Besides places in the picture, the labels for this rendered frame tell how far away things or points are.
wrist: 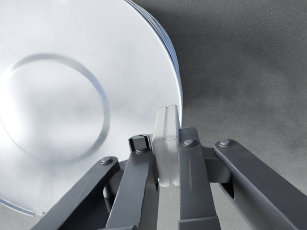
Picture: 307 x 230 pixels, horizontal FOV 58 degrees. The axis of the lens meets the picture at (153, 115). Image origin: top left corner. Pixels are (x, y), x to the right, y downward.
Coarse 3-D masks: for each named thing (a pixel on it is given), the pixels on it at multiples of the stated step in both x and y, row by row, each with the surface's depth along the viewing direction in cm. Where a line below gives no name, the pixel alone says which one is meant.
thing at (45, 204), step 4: (40, 200) 35; (44, 200) 35; (48, 200) 35; (40, 204) 35; (44, 204) 35; (48, 204) 35; (52, 204) 35; (40, 208) 35; (44, 208) 35; (48, 208) 35
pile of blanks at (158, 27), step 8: (128, 0) 30; (136, 8) 30; (144, 16) 30; (152, 16) 46; (152, 24) 30; (160, 24) 49; (160, 32) 34; (168, 40) 42; (168, 48) 31; (176, 56) 48; (176, 64) 32; (176, 72) 32
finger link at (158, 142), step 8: (160, 112) 20; (160, 120) 18; (160, 128) 17; (160, 136) 16; (152, 144) 15; (160, 144) 15; (160, 152) 15; (160, 160) 16; (168, 160) 16; (160, 168) 16; (168, 168) 16; (160, 176) 16; (168, 176) 16; (160, 184) 16; (168, 184) 16
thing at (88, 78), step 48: (0, 0) 28; (48, 0) 28; (96, 0) 27; (0, 48) 29; (48, 48) 29; (96, 48) 29; (144, 48) 29; (0, 96) 31; (48, 96) 30; (96, 96) 30; (144, 96) 30; (0, 144) 33; (48, 144) 32; (96, 144) 32; (0, 192) 35; (48, 192) 35
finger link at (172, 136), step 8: (168, 112) 20; (176, 112) 20; (168, 120) 18; (176, 120) 18; (168, 128) 17; (176, 128) 17; (168, 136) 15; (176, 136) 16; (168, 144) 15; (176, 144) 15; (168, 152) 16; (176, 152) 15; (176, 160) 15; (176, 168) 16; (176, 176) 16; (176, 184) 16
